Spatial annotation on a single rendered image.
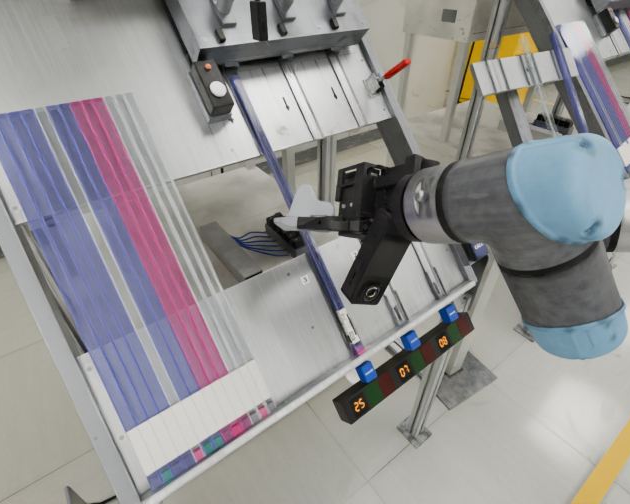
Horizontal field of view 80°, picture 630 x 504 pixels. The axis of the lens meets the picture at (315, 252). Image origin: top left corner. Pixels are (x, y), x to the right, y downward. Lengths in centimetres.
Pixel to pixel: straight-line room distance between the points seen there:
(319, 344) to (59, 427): 118
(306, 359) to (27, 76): 56
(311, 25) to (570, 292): 59
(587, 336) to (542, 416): 125
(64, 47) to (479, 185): 58
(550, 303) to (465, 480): 110
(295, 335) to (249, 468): 80
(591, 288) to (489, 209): 10
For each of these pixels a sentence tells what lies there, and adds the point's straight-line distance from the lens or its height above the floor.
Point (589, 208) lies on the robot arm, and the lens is 29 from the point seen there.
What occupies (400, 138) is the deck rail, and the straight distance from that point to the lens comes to 83.
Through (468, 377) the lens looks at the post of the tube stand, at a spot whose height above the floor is 1.
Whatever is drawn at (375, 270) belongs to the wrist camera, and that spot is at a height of 98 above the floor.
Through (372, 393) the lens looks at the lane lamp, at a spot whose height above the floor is 66.
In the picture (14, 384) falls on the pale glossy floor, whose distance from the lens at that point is 185.
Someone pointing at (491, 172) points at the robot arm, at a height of 112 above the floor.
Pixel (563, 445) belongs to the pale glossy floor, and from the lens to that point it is 159.
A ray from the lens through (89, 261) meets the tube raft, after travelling 56.
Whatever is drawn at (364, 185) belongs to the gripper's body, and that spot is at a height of 105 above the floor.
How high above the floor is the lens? 125
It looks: 38 degrees down
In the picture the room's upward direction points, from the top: straight up
